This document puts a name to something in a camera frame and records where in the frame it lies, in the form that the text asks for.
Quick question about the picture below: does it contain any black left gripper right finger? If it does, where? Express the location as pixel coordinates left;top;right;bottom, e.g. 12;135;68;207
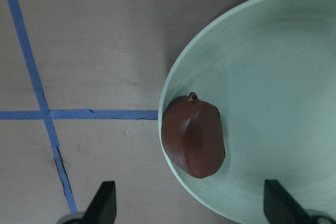
264;179;309;224

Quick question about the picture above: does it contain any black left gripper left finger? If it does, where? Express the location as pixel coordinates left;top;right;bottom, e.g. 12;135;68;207
81;181;116;224

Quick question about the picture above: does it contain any brown steamed bun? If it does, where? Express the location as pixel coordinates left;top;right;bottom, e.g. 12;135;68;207
161;92;225;178

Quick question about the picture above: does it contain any light green plate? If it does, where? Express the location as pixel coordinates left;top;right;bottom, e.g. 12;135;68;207
159;0;335;223

